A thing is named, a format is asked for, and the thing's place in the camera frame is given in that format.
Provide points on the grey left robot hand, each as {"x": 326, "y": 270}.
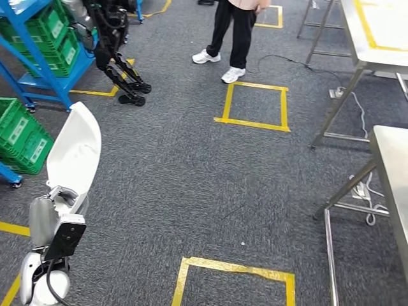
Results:
{"x": 41, "y": 224}

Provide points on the white plastic body part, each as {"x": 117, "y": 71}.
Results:
{"x": 76, "y": 152}

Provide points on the steel workbench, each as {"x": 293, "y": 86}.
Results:
{"x": 392, "y": 169}

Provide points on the green plastic crate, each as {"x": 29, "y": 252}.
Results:
{"x": 56, "y": 17}
{"x": 22, "y": 164}
{"x": 13, "y": 114}
{"x": 60, "y": 50}
{"x": 16, "y": 29}

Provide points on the black legged humanoid robot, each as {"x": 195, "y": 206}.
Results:
{"x": 111, "y": 38}

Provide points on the yellow floor tape square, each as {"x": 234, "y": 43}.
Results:
{"x": 252, "y": 123}
{"x": 235, "y": 268}

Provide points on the white power strip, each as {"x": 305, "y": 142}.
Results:
{"x": 337, "y": 92}

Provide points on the steel table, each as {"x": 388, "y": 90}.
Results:
{"x": 392, "y": 25}

